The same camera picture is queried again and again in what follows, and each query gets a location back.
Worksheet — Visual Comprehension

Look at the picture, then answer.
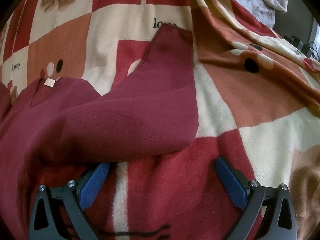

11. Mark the red and cream checked blanket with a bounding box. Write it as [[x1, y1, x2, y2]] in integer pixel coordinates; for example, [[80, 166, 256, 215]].
[[0, 0, 320, 240]]

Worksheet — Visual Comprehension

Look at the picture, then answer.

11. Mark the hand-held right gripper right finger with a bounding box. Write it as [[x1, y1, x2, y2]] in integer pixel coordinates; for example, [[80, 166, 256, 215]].
[[215, 156, 298, 240]]

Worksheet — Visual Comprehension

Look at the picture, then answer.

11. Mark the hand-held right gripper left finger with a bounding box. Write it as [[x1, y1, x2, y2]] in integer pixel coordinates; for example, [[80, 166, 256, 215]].
[[29, 162, 111, 240]]

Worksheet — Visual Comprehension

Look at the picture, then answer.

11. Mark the grey floral cloth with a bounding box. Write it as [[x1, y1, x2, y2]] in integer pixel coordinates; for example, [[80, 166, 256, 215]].
[[217, 0, 278, 30]]

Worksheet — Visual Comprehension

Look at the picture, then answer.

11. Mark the maroon long-sleeved top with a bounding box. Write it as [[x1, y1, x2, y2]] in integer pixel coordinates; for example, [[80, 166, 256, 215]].
[[0, 24, 200, 240]]

